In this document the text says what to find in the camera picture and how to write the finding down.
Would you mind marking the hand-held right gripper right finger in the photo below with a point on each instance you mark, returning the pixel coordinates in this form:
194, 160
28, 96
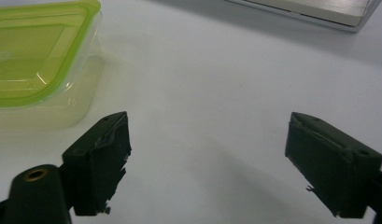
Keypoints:
332, 165

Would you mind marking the clear container with green lid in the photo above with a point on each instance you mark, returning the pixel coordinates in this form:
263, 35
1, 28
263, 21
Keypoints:
39, 59

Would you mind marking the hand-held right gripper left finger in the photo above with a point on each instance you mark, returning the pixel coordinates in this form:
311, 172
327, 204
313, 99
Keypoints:
98, 161

